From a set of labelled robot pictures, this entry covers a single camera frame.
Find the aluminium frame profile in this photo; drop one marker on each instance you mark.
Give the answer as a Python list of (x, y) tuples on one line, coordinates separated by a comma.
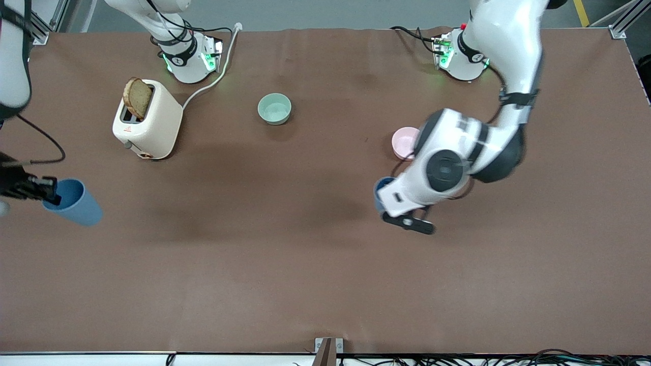
[(618, 31), (40, 36)]

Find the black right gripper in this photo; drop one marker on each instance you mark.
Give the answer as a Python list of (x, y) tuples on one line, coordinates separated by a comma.
[(14, 183)]

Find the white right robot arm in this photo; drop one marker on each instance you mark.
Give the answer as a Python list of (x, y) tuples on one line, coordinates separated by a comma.
[(189, 68)]

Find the pink bowl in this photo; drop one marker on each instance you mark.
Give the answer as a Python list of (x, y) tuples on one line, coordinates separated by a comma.
[(403, 141)]

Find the cream white toaster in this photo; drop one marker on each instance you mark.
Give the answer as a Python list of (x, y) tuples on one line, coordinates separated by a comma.
[(155, 127)]

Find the pale green bowl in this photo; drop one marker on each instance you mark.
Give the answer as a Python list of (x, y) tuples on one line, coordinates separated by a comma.
[(274, 109)]

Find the grey metal table bracket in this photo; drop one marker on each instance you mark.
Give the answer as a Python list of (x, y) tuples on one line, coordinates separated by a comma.
[(318, 344)]

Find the brown bread slice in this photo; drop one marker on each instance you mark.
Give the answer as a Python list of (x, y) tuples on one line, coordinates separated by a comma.
[(137, 99)]

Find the blue plastic cup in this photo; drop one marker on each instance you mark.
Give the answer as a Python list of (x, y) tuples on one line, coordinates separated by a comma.
[(380, 195), (81, 211)]

